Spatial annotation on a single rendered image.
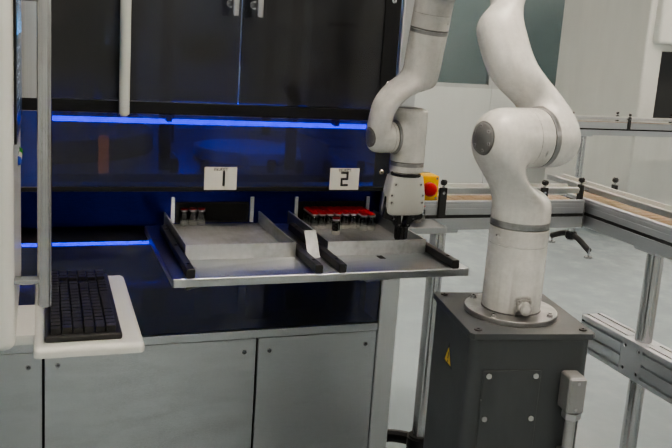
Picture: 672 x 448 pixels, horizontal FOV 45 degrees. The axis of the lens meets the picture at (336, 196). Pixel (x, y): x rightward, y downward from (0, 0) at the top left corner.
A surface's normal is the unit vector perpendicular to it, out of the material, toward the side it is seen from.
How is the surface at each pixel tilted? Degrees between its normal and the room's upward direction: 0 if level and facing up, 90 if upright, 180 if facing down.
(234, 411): 90
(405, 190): 91
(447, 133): 90
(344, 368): 90
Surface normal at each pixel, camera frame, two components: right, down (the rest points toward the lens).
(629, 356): -0.94, 0.00
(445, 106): 0.34, 0.20
